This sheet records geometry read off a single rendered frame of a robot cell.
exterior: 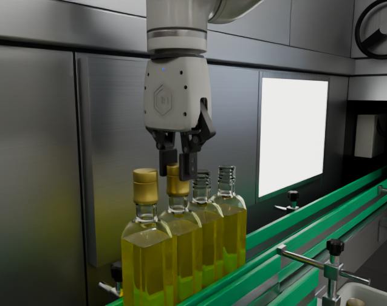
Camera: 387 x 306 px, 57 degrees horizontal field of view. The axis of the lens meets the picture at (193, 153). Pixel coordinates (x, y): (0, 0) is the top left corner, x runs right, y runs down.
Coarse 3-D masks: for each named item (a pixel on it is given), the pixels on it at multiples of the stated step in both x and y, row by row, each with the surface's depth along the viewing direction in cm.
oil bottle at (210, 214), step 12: (192, 204) 57; (204, 204) 56; (216, 204) 57; (204, 216) 55; (216, 216) 57; (204, 228) 55; (216, 228) 57; (204, 240) 55; (216, 240) 57; (204, 252) 56; (216, 252) 58; (204, 264) 56; (216, 264) 58; (204, 276) 56; (216, 276) 58
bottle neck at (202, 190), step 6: (198, 174) 56; (204, 174) 56; (198, 180) 56; (204, 180) 56; (210, 180) 57; (198, 186) 56; (204, 186) 56; (210, 186) 57; (198, 192) 56; (204, 192) 56; (198, 198) 56; (204, 198) 56; (210, 198) 58
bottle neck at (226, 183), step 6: (222, 168) 60; (228, 168) 59; (234, 168) 60; (222, 174) 60; (228, 174) 60; (234, 174) 60; (222, 180) 60; (228, 180) 60; (234, 180) 61; (222, 186) 60; (228, 186) 60; (234, 186) 61; (222, 192) 60; (228, 192) 60; (234, 192) 61
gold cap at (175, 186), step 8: (168, 168) 51; (176, 168) 51; (168, 176) 51; (176, 176) 51; (168, 184) 52; (176, 184) 51; (184, 184) 51; (168, 192) 52; (176, 192) 51; (184, 192) 51
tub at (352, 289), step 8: (344, 288) 78; (352, 288) 80; (360, 288) 79; (368, 288) 78; (344, 296) 77; (352, 296) 80; (360, 296) 79; (368, 296) 78; (376, 296) 77; (384, 296) 76; (344, 304) 77; (368, 304) 78; (376, 304) 77; (384, 304) 76
